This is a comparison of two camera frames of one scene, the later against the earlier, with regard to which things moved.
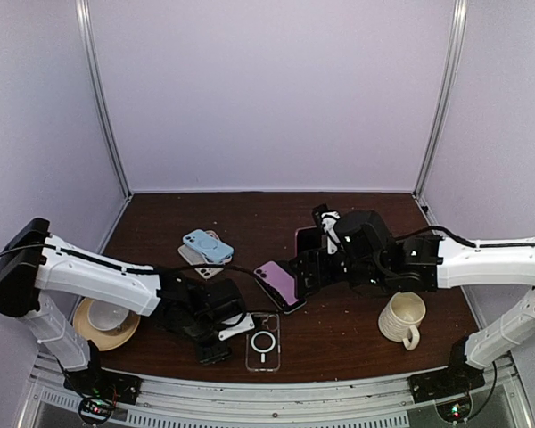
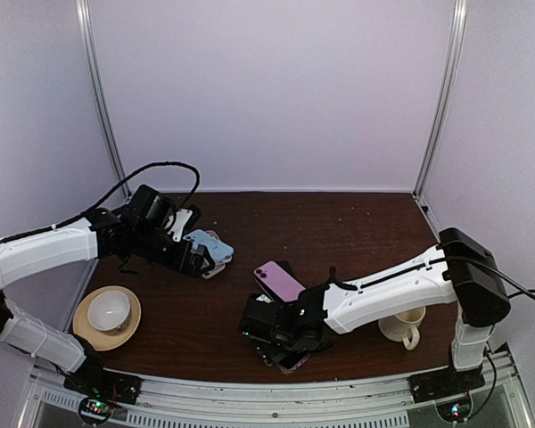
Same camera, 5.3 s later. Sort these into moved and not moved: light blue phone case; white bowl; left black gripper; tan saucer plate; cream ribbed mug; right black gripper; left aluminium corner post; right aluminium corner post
Moved: right black gripper; left black gripper
Not moved: tan saucer plate; white bowl; left aluminium corner post; cream ribbed mug; right aluminium corner post; light blue phone case
